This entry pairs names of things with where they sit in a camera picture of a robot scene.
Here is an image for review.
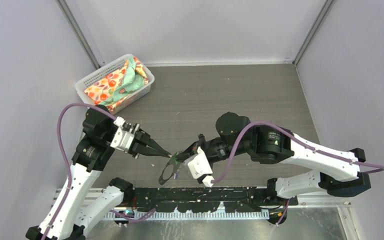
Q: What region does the metal keyring holder plate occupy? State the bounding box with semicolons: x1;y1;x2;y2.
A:
158;151;184;186

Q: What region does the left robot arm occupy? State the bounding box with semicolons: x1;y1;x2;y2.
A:
25;104;171;240

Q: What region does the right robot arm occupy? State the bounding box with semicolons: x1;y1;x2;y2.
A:
174;112;371;205

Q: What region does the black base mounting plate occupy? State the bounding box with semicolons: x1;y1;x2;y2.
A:
121;186;287;213

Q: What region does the white plastic basket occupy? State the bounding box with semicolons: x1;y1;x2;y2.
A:
75;53;155;115

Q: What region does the colourful patterned cloth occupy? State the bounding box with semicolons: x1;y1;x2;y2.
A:
84;56;150;112

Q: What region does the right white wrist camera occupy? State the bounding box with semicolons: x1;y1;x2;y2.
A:
184;147;214;188

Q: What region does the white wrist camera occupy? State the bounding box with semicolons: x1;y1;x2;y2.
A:
110;116;140;153
184;147;214;188

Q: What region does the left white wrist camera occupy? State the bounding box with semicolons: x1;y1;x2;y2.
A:
110;116;140;153

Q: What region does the white slotted cable duct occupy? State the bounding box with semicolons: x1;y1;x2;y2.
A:
105;210;270;221

